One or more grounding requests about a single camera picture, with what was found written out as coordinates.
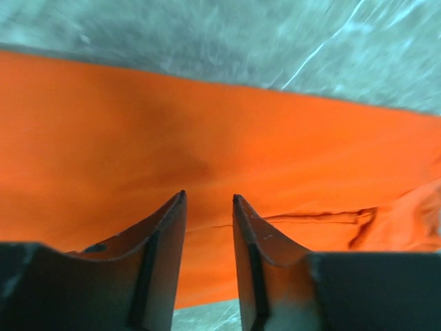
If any orange t-shirt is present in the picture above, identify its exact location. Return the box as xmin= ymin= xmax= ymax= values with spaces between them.
xmin=1 ymin=52 xmax=440 ymax=308

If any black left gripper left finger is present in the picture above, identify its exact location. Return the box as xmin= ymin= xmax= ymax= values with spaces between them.
xmin=1 ymin=192 xmax=187 ymax=330

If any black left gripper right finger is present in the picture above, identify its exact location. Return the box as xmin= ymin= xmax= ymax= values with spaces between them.
xmin=233 ymin=194 xmax=440 ymax=331

